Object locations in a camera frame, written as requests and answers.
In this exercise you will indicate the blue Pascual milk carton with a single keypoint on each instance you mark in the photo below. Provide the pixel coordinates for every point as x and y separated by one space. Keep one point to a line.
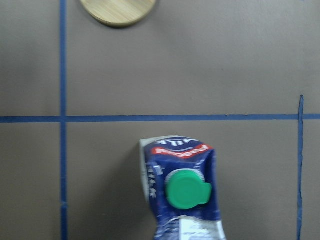
179 182

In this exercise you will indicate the wooden mug tree stand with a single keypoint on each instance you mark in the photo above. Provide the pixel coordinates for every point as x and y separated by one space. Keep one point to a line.
118 13

